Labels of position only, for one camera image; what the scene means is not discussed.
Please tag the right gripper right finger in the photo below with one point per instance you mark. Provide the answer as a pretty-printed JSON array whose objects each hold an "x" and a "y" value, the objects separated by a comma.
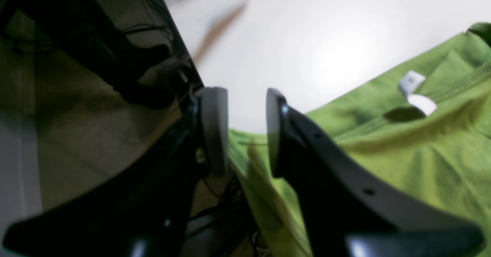
[{"x": 348, "y": 211}]

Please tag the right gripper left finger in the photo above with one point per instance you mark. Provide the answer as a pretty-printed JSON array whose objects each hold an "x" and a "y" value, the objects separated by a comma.
[{"x": 143, "y": 211}]

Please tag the green T-shirt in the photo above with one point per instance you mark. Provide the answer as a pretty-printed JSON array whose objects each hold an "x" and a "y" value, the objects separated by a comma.
[{"x": 442, "y": 160}]

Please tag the white garment label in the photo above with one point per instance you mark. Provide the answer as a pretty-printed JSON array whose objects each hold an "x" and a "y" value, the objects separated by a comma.
[{"x": 408, "y": 86}]

